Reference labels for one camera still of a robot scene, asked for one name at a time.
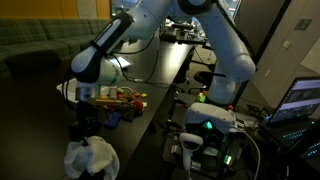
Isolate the white VR controller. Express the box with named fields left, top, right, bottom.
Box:
left=178, top=132, right=204, bottom=174

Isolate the dark green felt piece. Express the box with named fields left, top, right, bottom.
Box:
left=121, top=106, right=136, bottom=123

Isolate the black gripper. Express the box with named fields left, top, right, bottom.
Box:
left=68, top=100, right=102, bottom=144

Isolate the black office chair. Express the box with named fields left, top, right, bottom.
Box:
left=193, top=69, right=218, bottom=89

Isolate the white wall switch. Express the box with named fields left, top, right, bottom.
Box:
left=283, top=39, right=294, bottom=50

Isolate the open laptop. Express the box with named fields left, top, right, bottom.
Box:
left=263, top=76, right=320, bottom=149

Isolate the tablet with lit screen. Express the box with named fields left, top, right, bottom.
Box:
left=113, top=55, right=134, bottom=70

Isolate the white plastic bin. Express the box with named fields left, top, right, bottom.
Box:
left=56, top=81, right=118, bottom=102

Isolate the green plaid sofa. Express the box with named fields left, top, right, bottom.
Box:
left=0, top=17, right=113, bottom=79

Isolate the grey wall sign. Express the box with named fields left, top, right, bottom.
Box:
left=295, top=17, right=314, bottom=31

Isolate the black slanted pole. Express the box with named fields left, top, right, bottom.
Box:
left=231, top=0, right=293, bottom=108

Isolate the white terry towel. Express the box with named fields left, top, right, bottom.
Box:
left=63, top=135, right=120, bottom=180

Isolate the white VR headset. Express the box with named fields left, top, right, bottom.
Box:
left=184, top=102, right=237, bottom=134

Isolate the dark upholstered chair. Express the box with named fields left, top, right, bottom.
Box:
left=4, top=49, right=63, bottom=76

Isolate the red plush ball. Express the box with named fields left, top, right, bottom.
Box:
left=131, top=99, right=145, bottom=113

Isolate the grey headset cable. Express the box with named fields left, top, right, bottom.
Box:
left=233, top=129, right=262, bottom=180

